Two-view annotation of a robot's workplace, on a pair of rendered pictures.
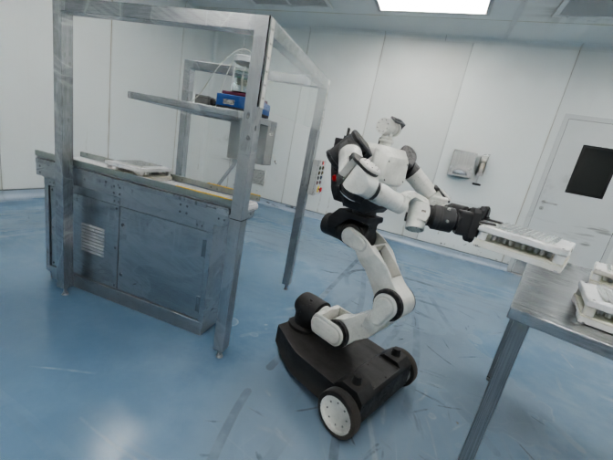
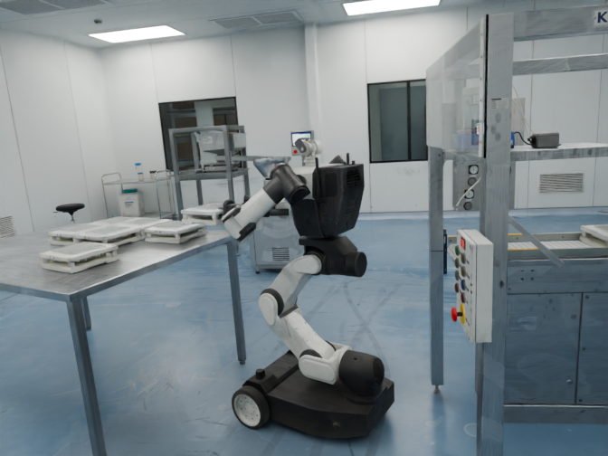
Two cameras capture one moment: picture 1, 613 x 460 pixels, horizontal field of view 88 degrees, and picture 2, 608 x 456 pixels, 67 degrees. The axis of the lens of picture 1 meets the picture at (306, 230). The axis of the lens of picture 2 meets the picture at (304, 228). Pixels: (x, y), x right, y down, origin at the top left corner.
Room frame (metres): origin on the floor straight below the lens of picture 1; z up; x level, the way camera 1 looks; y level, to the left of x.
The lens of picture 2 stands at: (3.50, -0.58, 1.35)
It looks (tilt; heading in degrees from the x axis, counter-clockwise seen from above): 12 degrees down; 173
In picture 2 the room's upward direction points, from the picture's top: 4 degrees counter-clockwise
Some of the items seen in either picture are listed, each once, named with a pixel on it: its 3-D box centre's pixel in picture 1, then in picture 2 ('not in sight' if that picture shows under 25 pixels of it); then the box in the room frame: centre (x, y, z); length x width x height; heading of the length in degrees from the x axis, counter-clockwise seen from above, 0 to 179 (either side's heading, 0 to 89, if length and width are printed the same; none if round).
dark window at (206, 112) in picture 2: not in sight; (200, 135); (-4.21, -1.16, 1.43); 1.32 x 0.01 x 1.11; 70
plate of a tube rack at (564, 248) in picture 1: (527, 236); (213, 208); (1.06, -0.73, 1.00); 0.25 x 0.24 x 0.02; 48
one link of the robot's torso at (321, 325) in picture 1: (337, 325); (326, 361); (1.49, -0.25, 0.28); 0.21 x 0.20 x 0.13; 48
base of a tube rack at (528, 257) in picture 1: (522, 250); (214, 217); (1.06, -0.73, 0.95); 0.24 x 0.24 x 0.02; 48
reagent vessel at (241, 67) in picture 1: (247, 75); not in sight; (1.67, 0.43, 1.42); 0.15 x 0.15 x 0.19
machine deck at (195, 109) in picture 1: (206, 111); (524, 152); (1.68, 0.61, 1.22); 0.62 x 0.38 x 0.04; 75
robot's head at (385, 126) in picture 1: (388, 130); (310, 150); (1.47, -0.27, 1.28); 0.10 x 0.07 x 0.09; 138
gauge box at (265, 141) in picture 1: (251, 142); (482, 184); (1.76, 0.38, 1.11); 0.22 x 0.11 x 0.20; 75
